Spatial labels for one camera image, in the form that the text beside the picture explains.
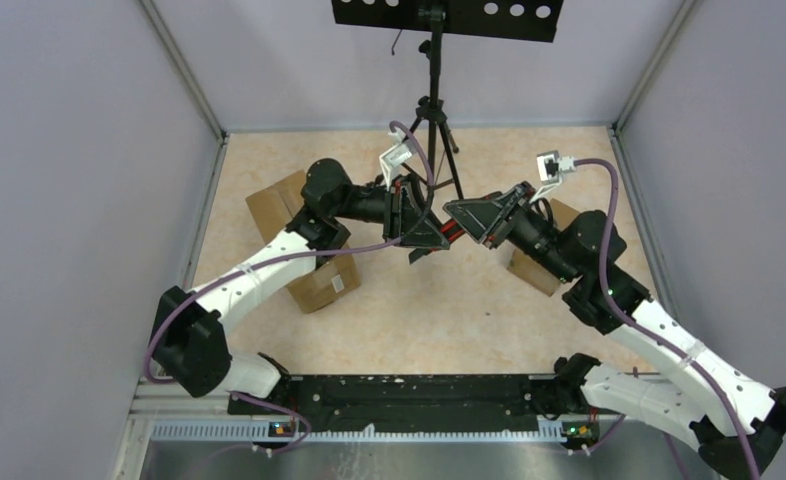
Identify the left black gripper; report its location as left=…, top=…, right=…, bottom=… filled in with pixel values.
left=333, top=173, right=453, bottom=250

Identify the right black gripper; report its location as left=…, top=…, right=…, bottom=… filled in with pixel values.
left=445, top=180, right=579, bottom=284

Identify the red black utility knife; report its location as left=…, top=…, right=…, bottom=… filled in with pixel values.
left=408, top=219, right=466, bottom=264

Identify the large cardboard box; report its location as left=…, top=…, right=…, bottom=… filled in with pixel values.
left=246, top=170, right=361, bottom=314

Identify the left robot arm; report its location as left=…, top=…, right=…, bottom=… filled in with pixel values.
left=147, top=158, right=451, bottom=414

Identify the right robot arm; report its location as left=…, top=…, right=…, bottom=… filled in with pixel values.
left=445, top=184, right=786, bottom=479

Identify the small cardboard box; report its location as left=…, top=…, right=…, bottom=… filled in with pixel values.
left=506, top=198, right=583, bottom=297

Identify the black tripod stand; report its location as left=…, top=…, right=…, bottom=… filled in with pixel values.
left=410, top=1, right=464, bottom=199

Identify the black perforated plate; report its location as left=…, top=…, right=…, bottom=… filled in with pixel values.
left=331, top=0, right=564, bottom=43

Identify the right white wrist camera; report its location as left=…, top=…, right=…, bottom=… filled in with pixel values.
left=530, top=150, right=577, bottom=204

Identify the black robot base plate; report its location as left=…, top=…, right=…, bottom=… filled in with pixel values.
left=268, top=374, right=604, bottom=434

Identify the grey cable duct rail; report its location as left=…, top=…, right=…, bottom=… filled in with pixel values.
left=150, top=420, right=566, bottom=443

